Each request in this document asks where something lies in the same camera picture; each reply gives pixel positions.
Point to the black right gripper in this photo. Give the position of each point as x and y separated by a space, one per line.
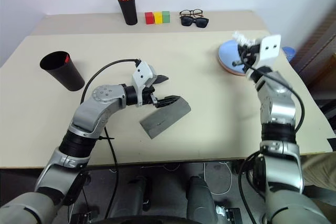
250 54

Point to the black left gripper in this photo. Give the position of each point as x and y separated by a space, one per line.
149 96

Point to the blue plastic plate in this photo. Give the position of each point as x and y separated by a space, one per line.
228 53

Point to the pink plastic plate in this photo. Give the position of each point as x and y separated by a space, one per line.
231 71

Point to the white tissue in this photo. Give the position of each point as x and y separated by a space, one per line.
240 37

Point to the grey foam block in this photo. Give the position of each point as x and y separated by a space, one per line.
165 119

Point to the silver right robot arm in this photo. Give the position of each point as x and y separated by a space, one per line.
278 108

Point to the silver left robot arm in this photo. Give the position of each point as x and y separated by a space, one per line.
99 108

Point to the blue round object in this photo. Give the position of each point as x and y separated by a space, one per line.
288 52

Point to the black sunglasses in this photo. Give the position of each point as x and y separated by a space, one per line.
187 21

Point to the yellow wooden block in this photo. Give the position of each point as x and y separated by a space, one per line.
158 17

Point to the green wooden block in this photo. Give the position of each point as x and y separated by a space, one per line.
166 17

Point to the red wooden block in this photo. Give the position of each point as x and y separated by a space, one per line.
149 18

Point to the tortoiseshell round glasses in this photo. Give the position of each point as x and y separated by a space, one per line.
181 12

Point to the brown wooden cabinet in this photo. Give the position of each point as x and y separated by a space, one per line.
320 51

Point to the black pen holder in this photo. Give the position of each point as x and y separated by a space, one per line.
128 11

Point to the black paper cup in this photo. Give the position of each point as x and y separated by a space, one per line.
65 74

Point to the red marker pen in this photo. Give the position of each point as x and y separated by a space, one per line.
67 58

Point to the dark rounded shape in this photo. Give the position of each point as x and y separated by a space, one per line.
136 197
200 200

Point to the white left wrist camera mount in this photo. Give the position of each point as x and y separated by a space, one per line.
143 75

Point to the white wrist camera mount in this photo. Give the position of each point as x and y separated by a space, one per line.
270 47
143 75

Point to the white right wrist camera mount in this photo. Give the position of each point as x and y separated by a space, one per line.
270 47

